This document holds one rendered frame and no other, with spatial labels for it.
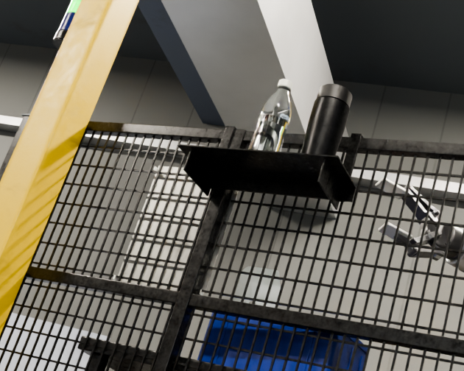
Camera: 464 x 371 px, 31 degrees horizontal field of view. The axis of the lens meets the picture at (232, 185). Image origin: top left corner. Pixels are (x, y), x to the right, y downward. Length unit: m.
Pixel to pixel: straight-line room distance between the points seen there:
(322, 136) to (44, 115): 0.71
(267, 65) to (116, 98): 2.34
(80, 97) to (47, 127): 0.12
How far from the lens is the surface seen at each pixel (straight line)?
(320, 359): 1.66
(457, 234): 1.94
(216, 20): 3.51
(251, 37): 3.53
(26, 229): 1.98
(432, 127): 5.20
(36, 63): 6.32
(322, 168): 1.63
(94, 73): 2.14
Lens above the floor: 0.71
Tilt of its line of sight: 22 degrees up
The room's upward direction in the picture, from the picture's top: 18 degrees clockwise
